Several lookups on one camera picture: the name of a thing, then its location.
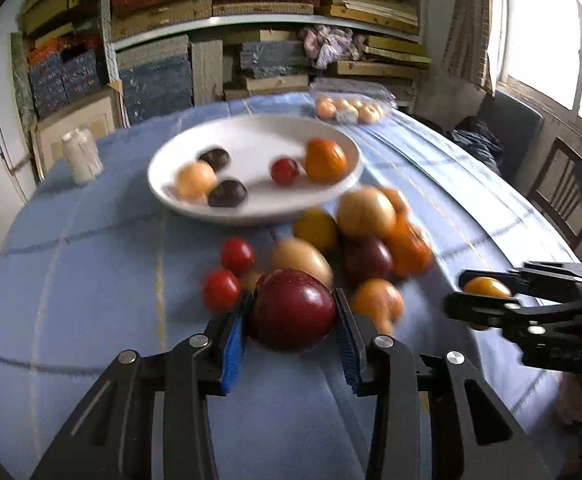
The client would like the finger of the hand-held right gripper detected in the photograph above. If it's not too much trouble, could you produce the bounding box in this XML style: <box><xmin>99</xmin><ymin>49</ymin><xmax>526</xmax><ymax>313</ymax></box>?
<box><xmin>460</xmin><ymin>261</ymin><xmax>582</xmax><ymax>294</ymax></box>
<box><xmin>445</xmin><ymin>292</ymin><xmax>548</xmax><ymax>342</ymax></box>

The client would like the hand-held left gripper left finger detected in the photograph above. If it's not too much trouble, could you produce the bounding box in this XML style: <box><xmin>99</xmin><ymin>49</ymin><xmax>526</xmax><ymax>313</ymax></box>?
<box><xmin>30</xmin><ymin>290</ymin><xmax>255</xmax><ymax>480</ymax></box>

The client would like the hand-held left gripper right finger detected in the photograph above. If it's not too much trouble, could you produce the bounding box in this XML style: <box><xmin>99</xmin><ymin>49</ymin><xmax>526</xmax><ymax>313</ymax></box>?
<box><xmin>331</xmin><ymin>286</ymin><xmax>552</xmax><ymax>480</ymax></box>

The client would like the striped orange fruit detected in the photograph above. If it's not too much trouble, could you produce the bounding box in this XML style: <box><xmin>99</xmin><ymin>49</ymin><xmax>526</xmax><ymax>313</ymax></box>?
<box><xmin>350</xmin><ymin>278</ymin><xmax>404</xmax><ymax>336</ymax></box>

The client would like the dark red plum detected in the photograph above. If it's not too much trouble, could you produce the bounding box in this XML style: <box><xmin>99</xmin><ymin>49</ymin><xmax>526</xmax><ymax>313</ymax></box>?
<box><xmin>247</xmin><ymin>268</ymin><xmax>337</xmax><ymax>352</ymax></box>
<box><xmin>341</xmin><ymin>235</ymin><xmax>394</xmax><ymax>283</ymax></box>

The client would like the large beige oval fruit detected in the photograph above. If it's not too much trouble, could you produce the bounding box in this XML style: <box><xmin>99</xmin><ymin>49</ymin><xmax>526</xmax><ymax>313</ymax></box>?
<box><xmin>336</xmin><ymin>186</ymin><xmax>397</xmax><ymax>239</ymax></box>

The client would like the dark purple mangosteen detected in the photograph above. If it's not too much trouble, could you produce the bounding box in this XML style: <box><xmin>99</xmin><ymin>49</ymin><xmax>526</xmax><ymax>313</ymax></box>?
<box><xmin>197</xmin><ymin>147</ymin><xmax>231</xmax><ymax>171</ymax></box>
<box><xmin>207</xmin><ymin>179</ymin><xmax>248</xmax><ymax>209</ymax></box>

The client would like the large orange mandarin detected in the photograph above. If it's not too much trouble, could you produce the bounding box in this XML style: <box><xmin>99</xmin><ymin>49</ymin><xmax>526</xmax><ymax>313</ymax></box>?
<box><xmin>304</xmin><ymin>138</ymin><xmax>348</xmax><ymax>184</ymax></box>

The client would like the white plate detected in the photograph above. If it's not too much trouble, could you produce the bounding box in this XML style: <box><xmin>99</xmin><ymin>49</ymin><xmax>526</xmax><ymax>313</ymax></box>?
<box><xmin>147</xmin><ymin>112</ymin><xmax>364</xmax><ymax>225</ymax></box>

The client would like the person's right hand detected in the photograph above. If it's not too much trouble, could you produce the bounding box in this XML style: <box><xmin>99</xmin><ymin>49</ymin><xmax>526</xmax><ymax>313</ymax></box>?
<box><xmin>558</xmin><ymin>375</ymin><xmax>582</xmax><ymax>427</ymax></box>

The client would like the brown wooden chair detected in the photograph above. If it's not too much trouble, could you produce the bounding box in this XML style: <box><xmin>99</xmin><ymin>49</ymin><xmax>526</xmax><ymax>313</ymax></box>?
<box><xmin>526</xmin><ymin>137</ymin><xmax>582</xmax><ymax>251</ymax></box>

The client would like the yellow-orange round fruit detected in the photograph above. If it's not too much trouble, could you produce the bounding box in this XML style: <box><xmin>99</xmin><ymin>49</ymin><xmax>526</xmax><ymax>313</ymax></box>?
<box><xmin>292</xmin><ymin>207</ymin><xmax>341</xmax><ymax>254</ymax></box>

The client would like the dark upholstered chair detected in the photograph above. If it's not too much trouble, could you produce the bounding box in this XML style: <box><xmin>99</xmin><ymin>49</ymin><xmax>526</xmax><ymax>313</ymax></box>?
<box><xmin>476</xmin><ymin>92</ymin><xmax>544</xmax><ymax>186</ymax></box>

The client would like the black jacket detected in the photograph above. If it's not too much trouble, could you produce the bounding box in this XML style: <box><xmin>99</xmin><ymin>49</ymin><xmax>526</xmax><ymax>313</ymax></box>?
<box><xmin>416</xmin><ymin>115</ymin><xmax>504</xmax><ymax>176</ymax></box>

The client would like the white drink can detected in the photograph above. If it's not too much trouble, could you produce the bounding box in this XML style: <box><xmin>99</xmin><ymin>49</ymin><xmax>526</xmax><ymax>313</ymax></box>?
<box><xmin>61</xmin><ymin>127</ymin><xmax>104</xmax><ymax>186</ymax></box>

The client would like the bright window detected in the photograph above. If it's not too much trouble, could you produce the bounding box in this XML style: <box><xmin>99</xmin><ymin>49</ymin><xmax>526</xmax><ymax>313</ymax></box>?
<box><xmin>491</xmin><ymin>0</ymin><xmax>582</xmax><ymax>161</ymax></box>

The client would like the clear plastic clamshell package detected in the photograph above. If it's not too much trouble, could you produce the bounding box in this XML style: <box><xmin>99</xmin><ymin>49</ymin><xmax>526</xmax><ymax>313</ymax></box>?
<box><xmin>310</xmin><ymin>77</ymin><xmax>397</xmax><ymax>126</ymax></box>

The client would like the patterned beige curtain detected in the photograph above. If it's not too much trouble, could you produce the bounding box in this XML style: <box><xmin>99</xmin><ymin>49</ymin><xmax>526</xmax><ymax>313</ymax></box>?
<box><xmin>441</xmin><ymin>0</ymin><xmax>507</xmax><ymax>93</ymax></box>

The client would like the grey upright board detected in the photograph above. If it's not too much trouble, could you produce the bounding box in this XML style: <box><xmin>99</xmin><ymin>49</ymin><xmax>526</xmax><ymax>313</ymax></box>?
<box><xmin>192</xmin><ymin>40</ymin><xmax>224</xmax><ymax>106</ymax></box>

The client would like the stack of grey slate boxes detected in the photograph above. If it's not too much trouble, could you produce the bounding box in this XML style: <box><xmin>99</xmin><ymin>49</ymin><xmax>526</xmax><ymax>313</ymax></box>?
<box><xmin>116</xmin><ymin>35</ymin><xmax>194</xmax><ymax>126</ymax></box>

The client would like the stack of grey marbled boxes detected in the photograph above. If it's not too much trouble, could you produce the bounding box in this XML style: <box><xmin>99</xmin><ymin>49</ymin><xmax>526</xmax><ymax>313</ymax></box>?
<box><xmin>241</xmin><ymin>42</ymin><xmax>317</xmax><ymax>78</ymax></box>

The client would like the pink cloth bundle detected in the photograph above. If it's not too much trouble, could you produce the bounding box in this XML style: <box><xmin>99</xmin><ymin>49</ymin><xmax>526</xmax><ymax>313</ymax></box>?
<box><xmin>299</xmin><ymin>25</ymin><xmax>367</xmax><ymax>68</ymax></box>

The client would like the stack of dark blue boxes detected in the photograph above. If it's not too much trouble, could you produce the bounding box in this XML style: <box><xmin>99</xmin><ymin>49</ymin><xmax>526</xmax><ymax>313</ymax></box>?
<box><xmin>28</xmin><ymin>50</ymin><xmax>104</xmax><ymax>118</ymax></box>

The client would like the white door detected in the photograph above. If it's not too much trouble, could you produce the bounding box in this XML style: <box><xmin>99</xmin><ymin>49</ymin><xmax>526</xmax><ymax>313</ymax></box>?
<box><xmin>0</xmin><ymin>40</ymin><xmax>39</xmax><ymax>201</ymax></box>

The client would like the green marbled slab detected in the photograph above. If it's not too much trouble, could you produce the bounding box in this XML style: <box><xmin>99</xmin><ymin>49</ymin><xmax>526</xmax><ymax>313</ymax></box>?
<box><xmin>11</xmin><ymin>32</ymin><xmax>39</xmax><ymax>123</ymax></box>

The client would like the pile of tan flat boxes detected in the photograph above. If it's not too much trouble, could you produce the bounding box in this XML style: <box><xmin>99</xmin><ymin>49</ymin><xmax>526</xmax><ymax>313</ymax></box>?
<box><xmin>213</xmin><ymin>0</ymin><xmax>432</xmax><ymax>106</ymax></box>

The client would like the white metal shelving unit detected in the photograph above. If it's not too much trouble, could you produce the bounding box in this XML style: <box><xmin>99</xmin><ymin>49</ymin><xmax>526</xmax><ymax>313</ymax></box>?
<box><xmin>98</xmin><ymin>0</ymin><xmax>429</xmax><ymax>126</ymax></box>

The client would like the pile of yellow-brown boxes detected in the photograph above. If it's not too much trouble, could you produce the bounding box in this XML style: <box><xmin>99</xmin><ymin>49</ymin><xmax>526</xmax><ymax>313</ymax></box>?
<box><xmin>21</xmin><ymin>0</ymin><xmax>102</xmax><ymax>46</ymax></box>

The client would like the wooden picture frame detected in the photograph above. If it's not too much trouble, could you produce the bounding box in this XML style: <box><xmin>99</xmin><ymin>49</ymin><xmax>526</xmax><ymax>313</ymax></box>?
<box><xmin>31</xmin><ymin>90</ymin><xmax>126</xmax><ymax>181</ymax></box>

